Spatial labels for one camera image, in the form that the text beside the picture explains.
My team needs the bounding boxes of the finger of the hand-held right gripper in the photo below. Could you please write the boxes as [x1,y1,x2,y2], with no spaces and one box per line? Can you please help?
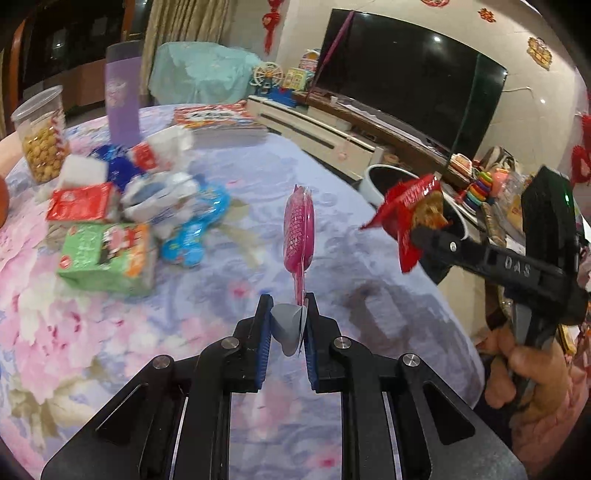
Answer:
[410,226,491,267]
[422,257,467,283]

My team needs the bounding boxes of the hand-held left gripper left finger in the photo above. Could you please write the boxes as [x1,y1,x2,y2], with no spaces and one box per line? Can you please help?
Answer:
[41,293,278,480]

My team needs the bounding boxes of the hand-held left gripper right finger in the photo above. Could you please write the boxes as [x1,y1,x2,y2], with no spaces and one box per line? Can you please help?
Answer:
[304,292,528,480]

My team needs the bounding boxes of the red snack packet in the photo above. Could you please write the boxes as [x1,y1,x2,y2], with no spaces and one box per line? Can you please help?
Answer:
[360,174,451,274]

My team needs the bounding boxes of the white trash bin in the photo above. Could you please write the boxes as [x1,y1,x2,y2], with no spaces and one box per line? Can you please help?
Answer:
[358,164,469,241]

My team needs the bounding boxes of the pink snack wrapper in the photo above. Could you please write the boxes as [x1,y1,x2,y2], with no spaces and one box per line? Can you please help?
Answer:
[270,185,317,358]

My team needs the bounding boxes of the dark blue snack packet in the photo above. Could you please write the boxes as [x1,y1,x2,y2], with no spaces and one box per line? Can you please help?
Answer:
[90,144,144,191]

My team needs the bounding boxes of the person's right hand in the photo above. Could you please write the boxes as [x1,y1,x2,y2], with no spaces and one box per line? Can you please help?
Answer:
[476,320,575,418]

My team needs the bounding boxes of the striped bag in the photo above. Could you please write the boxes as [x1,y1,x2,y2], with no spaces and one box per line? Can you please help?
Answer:
[480,145,515,174]

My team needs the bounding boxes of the red and white box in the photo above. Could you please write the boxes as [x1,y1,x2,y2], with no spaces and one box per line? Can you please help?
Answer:
[450,154,474,178]

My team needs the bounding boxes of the light blue snack packet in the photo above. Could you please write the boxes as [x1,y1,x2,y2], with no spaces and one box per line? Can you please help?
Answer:
[159,182,232,268]

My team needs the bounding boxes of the black flat television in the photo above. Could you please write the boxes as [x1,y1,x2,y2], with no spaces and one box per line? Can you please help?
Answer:
[314,7,509,160]

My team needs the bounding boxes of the white and blue crumpled packet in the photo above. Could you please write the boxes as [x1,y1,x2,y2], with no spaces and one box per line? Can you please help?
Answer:
[121,172,199,228]

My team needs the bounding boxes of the green carton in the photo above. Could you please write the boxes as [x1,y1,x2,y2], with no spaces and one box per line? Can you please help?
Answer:
[56,222,155,296]

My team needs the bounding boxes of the red torn wrapper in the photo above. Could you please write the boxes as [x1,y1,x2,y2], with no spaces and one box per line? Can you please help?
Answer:
[131,141,160,171]

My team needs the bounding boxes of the colourful toy box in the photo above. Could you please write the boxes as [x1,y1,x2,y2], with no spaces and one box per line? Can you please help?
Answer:
[281,67,315,93]

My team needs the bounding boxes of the stack of picture books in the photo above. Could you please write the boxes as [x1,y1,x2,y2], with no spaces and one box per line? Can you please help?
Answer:
[173,102,271,148]

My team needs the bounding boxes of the red carton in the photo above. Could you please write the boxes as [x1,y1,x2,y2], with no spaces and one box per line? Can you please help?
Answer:
[46,182,116,224]

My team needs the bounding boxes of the pink stick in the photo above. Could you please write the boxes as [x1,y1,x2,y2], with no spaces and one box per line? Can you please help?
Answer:
[314,11,356,88]

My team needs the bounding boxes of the white foam block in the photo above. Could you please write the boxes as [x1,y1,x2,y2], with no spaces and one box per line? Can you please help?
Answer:
[60,154,109,190]

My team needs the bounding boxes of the ferris wheel toy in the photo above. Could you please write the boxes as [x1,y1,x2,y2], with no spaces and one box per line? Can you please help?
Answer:
[252,62,282,97]

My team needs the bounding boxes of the teal furniture cover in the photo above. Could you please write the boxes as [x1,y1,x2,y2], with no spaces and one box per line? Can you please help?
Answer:
[150,41,264,104]

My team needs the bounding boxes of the purple tumbler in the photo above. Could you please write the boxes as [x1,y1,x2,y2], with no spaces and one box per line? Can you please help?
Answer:
[105,41,141,146]

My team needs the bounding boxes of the red hanging ornament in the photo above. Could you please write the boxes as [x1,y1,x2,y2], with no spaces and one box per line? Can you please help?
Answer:
[262,0,282,54]

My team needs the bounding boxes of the clear jar of snack balls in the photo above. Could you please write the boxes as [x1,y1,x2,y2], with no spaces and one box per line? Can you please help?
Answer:
[10,85,70,185]

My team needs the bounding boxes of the peach blanket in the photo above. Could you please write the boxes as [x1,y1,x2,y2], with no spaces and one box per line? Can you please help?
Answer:
[0,136,21,181]

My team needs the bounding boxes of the beige curtain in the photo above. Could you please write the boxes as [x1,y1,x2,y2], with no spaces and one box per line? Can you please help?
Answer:
[141,0,195,52]

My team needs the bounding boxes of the stacking ring toy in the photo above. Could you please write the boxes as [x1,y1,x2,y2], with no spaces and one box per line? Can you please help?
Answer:
[464,171,492,209]

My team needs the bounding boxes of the red heart wall ornament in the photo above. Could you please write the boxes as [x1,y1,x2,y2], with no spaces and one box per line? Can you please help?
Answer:
[570,145,591,183]

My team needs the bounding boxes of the gold and red wall decal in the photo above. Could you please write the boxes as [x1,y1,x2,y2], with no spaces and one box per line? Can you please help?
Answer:
[527,37,553,70]

